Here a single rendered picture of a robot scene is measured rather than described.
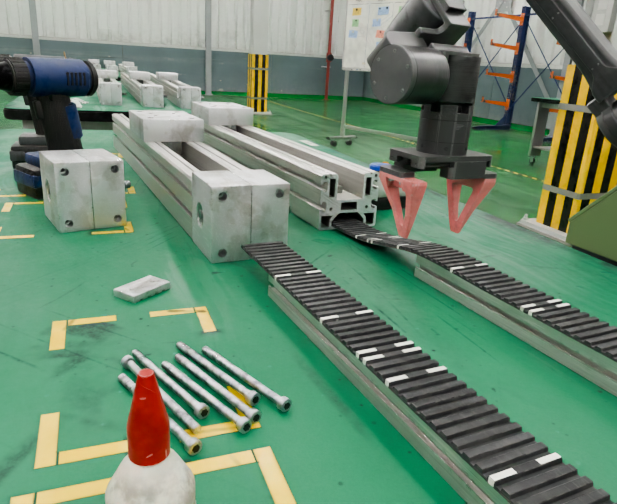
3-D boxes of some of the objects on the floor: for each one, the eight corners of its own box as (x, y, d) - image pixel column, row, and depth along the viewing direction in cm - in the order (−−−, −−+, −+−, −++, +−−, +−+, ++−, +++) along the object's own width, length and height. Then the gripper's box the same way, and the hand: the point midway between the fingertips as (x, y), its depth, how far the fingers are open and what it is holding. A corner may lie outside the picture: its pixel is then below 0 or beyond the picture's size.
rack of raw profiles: (424, 119, 1181) (438, 8, 1109) (459, 120, 1213) (475, 12, 1141) (533, 142, 892) (562, -6, 820) (575, 142, 924) (606, -1, 852)
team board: (324, 146, 708) (335, -21, 645) (351, 144, 740) (365, -15, 676) (416, 166, 603) (441, -31, 539) (443, 163, 634) (470, -23, 570)
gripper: (422, 102, 55) (404, 247, 60) (511, 105, 61) (487, 238, 66) (384, 97, 61) (371, 230, 66) (469, 100, 66) (450, 223, 72)
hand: (430, 227), depth 66 cm, fingers open, 8 cm apart
